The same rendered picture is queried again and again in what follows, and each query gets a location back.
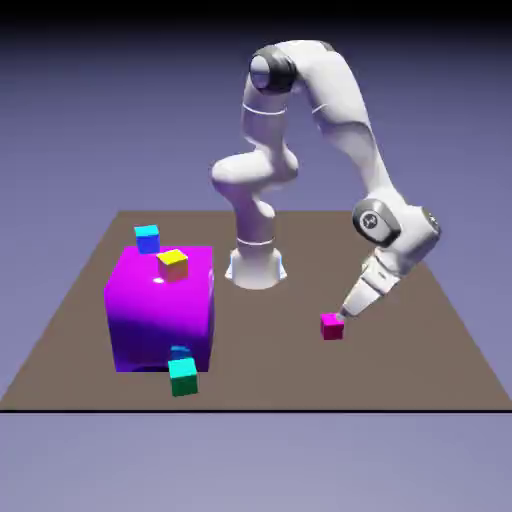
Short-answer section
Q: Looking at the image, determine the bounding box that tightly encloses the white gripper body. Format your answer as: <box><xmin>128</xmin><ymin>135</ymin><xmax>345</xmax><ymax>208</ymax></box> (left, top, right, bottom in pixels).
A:
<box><xmin>340</xmin><ymin>270</ymin><xmax>390</xmax><ymax>320</ymax></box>

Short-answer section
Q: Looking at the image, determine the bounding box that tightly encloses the small blue cube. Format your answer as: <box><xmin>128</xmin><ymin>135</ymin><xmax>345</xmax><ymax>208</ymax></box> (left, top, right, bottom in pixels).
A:
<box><xmin>133</xmin><ymin>224</ymin><xmax>161</xmax><ymax>255</ymax></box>

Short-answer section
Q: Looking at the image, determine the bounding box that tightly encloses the large magenta box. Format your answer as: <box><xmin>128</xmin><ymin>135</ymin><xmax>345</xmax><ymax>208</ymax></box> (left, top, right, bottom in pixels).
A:
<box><xmin>103</xmin><ymin>244</ymin><xmax>216</xmax><ymax>374</ymax></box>

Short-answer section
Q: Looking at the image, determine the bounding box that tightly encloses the small green cube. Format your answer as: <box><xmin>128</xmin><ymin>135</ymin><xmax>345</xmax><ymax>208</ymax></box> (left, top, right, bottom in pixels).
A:
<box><xmin>167</xmin><ymin>356</ymin><xmax>200</xmax><ymax>398</ymax></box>

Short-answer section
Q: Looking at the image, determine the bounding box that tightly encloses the small yellow cube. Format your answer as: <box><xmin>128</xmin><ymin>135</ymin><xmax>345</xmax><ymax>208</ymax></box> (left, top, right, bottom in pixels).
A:
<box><xmin>156</xmin><ymin>248</ymin><xmax>190</xmax><ymax>284</ymax></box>

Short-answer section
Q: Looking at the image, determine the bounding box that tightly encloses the small magenta cube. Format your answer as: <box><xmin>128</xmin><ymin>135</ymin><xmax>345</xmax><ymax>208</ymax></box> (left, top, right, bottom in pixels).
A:
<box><xmin>319</xmin><ymin>312</ymin><xmax>346</xmax><ymax>341</ymax></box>

